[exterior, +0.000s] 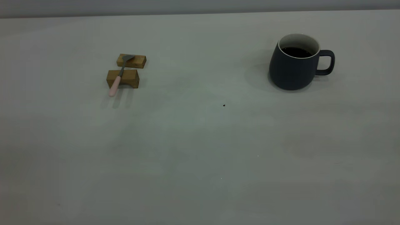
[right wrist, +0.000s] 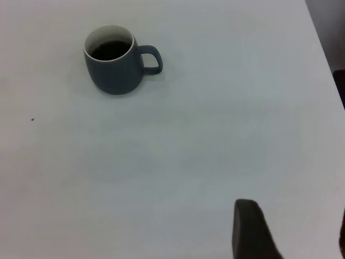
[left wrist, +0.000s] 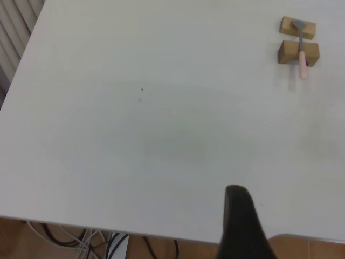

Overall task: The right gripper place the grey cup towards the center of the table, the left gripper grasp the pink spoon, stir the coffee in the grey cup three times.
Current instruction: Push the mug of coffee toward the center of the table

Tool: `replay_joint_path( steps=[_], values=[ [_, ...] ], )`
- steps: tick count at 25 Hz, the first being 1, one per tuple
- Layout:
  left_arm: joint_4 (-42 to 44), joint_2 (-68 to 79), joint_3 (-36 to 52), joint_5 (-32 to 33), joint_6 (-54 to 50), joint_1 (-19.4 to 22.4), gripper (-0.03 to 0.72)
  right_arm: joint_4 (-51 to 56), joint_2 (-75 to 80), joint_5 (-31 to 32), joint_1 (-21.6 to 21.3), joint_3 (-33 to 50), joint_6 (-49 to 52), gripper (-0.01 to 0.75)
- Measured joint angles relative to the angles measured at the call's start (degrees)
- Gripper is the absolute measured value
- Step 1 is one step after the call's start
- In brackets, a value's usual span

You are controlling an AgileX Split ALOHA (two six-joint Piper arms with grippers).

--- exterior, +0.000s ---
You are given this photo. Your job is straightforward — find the pink handled metal spoon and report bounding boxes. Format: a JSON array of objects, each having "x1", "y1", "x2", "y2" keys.
[{"x1": 108, "y1": 55, "x2": 135, "y2": 97}]

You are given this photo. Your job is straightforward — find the dark grey ceramic mug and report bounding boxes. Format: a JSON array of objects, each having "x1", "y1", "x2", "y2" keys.
[{"x1": 269, "y1": 33, "x2": 335, "y2": 91}]

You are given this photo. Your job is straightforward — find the dark coffee liquid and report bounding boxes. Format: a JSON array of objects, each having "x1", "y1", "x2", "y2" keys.
[{"x1": 281, "y1": 47, "x2": 312, "y2": 58}]

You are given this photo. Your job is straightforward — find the arched wooden block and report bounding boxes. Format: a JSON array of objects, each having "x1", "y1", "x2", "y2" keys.
[{"x1": 106, "y1": 69, "x2": 140, "y2": 89}]

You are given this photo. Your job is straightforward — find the flat wooden block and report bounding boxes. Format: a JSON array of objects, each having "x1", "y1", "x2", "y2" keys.
[{"x1": 117, "y1": 54, "x2": 147, "y2": 69}]

